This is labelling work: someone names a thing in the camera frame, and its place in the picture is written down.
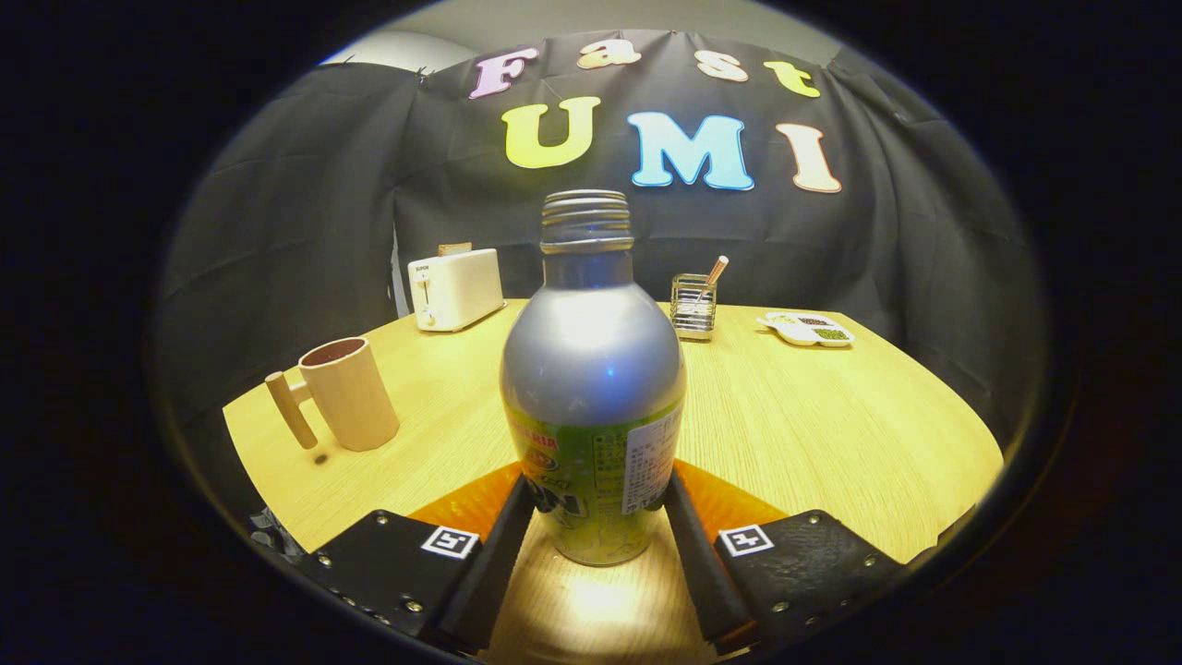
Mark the brown striped stick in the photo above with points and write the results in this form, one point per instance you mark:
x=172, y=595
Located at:
x=717, y=270

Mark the toast slice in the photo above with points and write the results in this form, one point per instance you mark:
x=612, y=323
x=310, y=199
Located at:
x=454, y=248

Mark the white divided dish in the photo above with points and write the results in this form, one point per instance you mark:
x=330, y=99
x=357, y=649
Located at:
x=794, y=334

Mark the wooden table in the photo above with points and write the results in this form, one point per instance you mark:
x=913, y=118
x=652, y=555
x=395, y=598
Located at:
x=813, y=434

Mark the silver bottle with green label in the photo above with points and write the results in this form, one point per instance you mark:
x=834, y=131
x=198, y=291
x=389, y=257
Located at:
x=591, y=360

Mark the white toaster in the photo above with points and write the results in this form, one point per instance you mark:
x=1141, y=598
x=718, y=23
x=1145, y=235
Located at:
x=462, y=291

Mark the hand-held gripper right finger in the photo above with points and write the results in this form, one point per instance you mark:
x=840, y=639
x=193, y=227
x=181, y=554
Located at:
x=711, y=573

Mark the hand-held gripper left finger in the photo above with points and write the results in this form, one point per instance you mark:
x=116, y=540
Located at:
x=494, y=573

